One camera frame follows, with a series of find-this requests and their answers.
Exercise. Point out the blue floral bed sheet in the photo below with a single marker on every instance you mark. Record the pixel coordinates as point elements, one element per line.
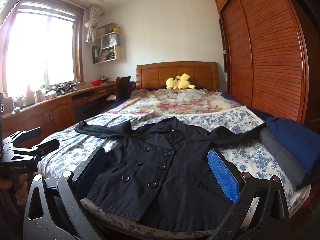
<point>76,147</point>

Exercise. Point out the folded grey garment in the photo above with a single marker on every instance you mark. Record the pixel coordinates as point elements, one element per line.
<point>294,171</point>

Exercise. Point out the window with wooden frame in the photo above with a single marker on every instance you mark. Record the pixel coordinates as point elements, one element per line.
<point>42,46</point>

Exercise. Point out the wooden louvered wardrobe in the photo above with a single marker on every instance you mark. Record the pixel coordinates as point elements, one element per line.
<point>266,66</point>

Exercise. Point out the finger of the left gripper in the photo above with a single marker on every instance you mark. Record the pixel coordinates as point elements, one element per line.
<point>40,149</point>
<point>21,136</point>

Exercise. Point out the wooden headboard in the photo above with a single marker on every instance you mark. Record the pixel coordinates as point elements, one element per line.
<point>154,75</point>

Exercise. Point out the tied white curtain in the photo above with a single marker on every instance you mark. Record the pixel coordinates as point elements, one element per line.
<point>94,13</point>

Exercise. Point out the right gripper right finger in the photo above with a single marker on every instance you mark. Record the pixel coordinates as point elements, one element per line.
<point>259,209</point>

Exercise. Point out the white wall shelf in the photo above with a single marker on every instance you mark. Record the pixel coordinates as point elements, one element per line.
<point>107,44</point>

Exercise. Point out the person's left hand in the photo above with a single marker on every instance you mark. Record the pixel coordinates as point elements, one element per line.
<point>21,193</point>

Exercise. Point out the wooden desk cabinet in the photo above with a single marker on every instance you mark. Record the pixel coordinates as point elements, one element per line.
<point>57,114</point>

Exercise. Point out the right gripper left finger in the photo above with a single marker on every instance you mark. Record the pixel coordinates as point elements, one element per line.
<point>53,209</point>

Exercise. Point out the dark wooden chair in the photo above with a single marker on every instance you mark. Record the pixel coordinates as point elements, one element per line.
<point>121,88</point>

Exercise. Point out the folded blue garment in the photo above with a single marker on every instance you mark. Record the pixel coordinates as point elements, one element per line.
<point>300,141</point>

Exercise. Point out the red bowl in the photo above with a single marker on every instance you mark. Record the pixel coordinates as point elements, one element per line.
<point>96,82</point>

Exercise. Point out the pink floral quilt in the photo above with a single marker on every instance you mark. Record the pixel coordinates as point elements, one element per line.
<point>176,101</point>

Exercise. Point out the yellow plush toy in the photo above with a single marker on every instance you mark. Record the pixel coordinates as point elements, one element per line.
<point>179,82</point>

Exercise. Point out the black double-breasted coat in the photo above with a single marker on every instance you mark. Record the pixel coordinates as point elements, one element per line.
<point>159,175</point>

